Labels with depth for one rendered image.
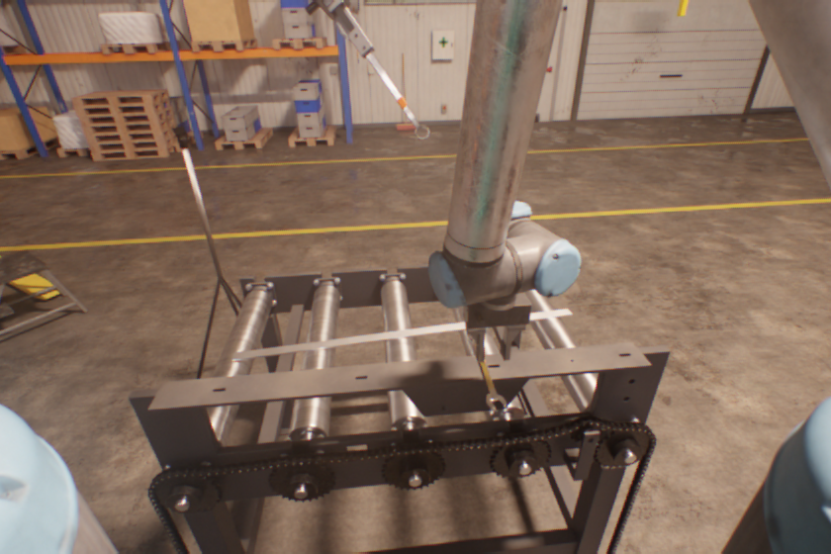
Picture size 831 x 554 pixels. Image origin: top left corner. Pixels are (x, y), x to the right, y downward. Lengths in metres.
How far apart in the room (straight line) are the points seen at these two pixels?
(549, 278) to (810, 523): 0.50
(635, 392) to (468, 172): 0.95
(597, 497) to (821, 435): 1.38
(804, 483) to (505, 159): 0.40
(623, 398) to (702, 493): 1.30
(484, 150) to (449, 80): 9.51
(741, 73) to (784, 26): 12.35
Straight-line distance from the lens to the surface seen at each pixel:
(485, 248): 0.60
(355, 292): 2.05
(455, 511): 2.23
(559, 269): 0.71
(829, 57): 0.42
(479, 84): 0.52
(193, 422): 1.26
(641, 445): 1.46
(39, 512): 0.27
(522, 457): 1.28
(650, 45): 11.44
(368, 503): 2.27
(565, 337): 1.67
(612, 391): 1.32
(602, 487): 1.60
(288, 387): 1.10
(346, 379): 1.08
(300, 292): 2.07
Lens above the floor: 1.89
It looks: 30 degrees down
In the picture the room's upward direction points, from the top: 1 degrees counter-clockwise
